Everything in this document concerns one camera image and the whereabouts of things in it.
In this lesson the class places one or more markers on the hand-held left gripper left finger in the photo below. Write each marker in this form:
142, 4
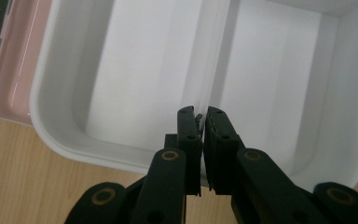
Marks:
192, 155

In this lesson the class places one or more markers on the pink plastic container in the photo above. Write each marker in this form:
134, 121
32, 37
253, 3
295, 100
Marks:
9, 77

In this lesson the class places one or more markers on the white divided tray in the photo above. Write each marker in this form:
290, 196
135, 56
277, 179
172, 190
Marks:
136, 77

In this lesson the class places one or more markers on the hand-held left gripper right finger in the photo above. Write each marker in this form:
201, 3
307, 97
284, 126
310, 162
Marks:
222, 158

